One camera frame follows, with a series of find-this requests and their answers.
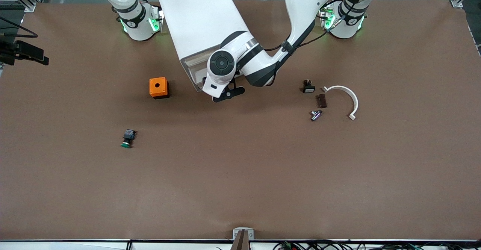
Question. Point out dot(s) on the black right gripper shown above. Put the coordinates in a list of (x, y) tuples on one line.
[(10, 52)]

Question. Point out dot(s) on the white plastic drawer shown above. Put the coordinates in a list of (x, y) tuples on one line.
[(195, 79)]

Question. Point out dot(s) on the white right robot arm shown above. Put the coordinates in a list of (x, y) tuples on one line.
[(131, 24)]

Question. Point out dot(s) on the green mushroom push button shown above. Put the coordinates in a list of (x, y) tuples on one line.
[(129, 134)]

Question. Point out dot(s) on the white drawer cabinet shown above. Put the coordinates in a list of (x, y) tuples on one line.
[(195, 17)]

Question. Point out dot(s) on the black square white-faced push button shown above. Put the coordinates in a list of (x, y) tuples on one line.
[(309, 89)]

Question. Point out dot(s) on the brown table mat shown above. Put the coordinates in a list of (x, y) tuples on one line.
[(240, 186)]

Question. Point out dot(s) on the chrome metal valve fitting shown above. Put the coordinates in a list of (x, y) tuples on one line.
[(315, 116)]

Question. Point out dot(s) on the dark brown cylinder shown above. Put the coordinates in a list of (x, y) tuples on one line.
[(322, 101)]

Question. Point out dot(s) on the orange button enclosure box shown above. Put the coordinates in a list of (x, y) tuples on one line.
[(154, 88)]

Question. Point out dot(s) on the white table edge rail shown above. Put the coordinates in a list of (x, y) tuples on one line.
[(75, 245)]

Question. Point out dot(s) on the grey metal bracket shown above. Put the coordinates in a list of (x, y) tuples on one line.
[(243, 235)]

